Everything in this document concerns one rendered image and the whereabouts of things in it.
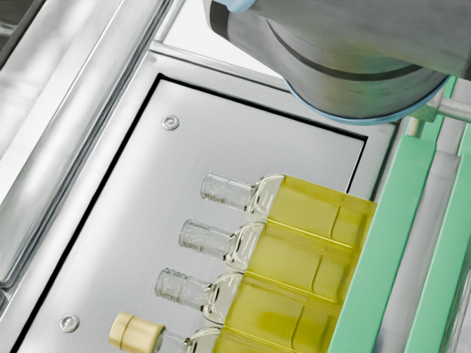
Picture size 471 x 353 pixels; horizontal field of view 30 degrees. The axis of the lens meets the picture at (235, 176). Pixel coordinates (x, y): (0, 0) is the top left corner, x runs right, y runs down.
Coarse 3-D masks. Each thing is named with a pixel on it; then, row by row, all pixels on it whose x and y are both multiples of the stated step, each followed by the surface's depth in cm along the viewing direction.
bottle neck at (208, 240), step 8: (184, 224) 87; (192, 224) 87; (200, 224) 87; (184, 232) 86; (192, 232) 86; (200, 232) 86; (208, 232) 86; (216, 232) 86; (224, 232) 87; (184, 240) 86; (192, 240) 86; (200, 240) 86; (208, 240) 86; (216, 240) 86; (224, 240) 86; (192, 248) 87; (200, 248) 86; (208, 248) 86; (216, 248) 86; (224, 248) 85; (216, 256) 86
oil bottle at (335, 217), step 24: (264, 192) 87; (288, 192) 87; (312, 192) 87; (336, 192) 87; (264, 216) 86; (288, 216) 85; (312, 216) 85; (336, 216) 85; (360, 216) 85; (336, 240) 84; (360, 240) 84
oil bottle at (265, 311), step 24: (216, 288) 82; (240, 288) 81; (264, 288) 81; (288, 288) 81; (216, 312) 80; (240, 312) 80; (264, 312) 80; (288, 312) 80; (312, 312) 80; (336, 312) 80; (264, 336) 79; (288, 336) 79; (312, 336) 79
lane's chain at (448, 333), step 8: (464, 264) 76; (464, 272) 74; (464, 280) 71; (464, 288) 69; (456, 296) 74; (456, 304) 71; (456, 312) 69; (456, 320) 68; (448, 328) 72; (448, 336) 70; (448, 344) 68; (440, 352) 72
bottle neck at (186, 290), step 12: (168, 276) 83; (180, 276) 84; (192, 276) 84; (156, 288) 83; (168, 288) 83; (180, 288) 83; (192, 288) 83; (204, 288) 83; (168, 300) 84; (180, 300) 83; (192, 300) 83
